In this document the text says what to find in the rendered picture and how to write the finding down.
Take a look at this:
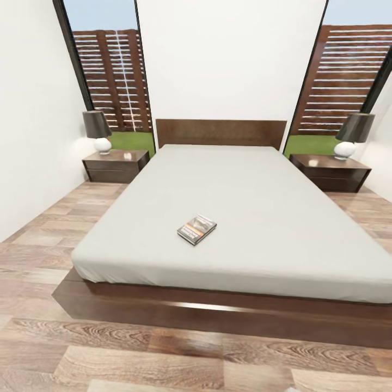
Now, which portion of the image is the hardback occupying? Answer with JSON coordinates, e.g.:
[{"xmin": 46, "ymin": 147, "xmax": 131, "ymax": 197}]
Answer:
[{"xmin": 177, "ymin": 214, "xmax": 217, "ymax": 245}]

